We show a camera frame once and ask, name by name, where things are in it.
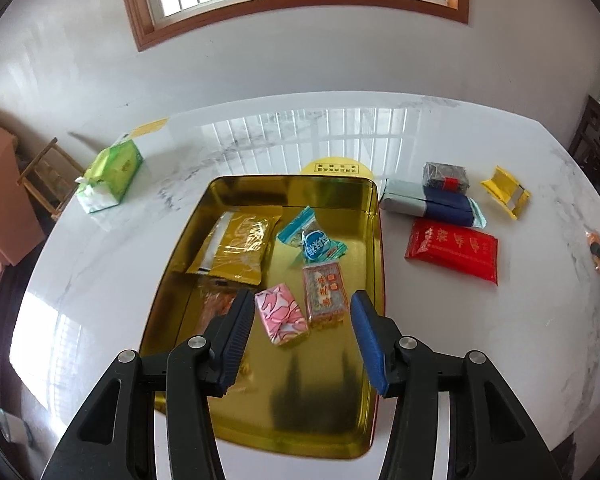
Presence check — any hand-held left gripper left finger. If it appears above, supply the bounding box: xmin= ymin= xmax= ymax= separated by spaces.
xmin=40 ymin=287 xmax=255 ymax=480

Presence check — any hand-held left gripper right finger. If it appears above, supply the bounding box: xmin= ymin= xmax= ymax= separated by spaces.
xmin=350 ymin=290 xmax=566 ymax=480

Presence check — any pink patterned packet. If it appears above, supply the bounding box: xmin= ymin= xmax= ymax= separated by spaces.
xmin=255 ymin=282 xmax=311 ymax=347

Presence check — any brown cake packet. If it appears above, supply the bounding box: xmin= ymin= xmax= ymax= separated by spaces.
xmin=301 ymin=260 xmax=353 ymax=331

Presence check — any red tin box gold interior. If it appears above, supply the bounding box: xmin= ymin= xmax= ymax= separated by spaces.
xmin=138 ymin=175 xmax=387 ymax=461

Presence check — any gold foil packet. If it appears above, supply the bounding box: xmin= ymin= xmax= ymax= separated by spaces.
xmin=480 ymin=165 xmax=532 ymax=219
xmin=185 ymin=210 xmax=282 ymax=286

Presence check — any blue candy packet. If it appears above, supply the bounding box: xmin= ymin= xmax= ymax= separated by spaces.
xmin=277 ymin=206 xmax=348 ymax=266

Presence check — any red foil packet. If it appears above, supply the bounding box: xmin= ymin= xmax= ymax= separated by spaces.
xmin=405 ymin=217 xmax=499 ymax=287

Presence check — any grey and navy packet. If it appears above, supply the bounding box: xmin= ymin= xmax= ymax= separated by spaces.
xmin=378 ymin=178 xmax=488 ymax=228

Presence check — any dark packet with red label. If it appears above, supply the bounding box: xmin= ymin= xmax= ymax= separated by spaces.
xmin=422 ymin=161 xmax=470 ymax=195

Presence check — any dark wooden side table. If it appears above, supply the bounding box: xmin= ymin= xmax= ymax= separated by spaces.
xmin=567 ymin=95 xmax=600 ymax=191

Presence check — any yellow table sticker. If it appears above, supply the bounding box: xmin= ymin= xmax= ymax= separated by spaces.
xmin=300 ymin=156 xmax=375 ymax=181
xmin=130 ymin=117 xmax=171 ymax=138

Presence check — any green tissue pack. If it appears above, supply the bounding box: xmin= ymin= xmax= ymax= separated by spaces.
xmin=74 ymin=140 xmax=144 ymax=215

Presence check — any white plastic object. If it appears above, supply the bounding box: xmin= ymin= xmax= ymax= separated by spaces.
xmin=0 ymin=407 xmax=30 ymax=443

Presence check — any wooden chair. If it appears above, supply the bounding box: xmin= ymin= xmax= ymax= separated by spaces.
xmin=18 ymin=137 xmax=88 ymax=221

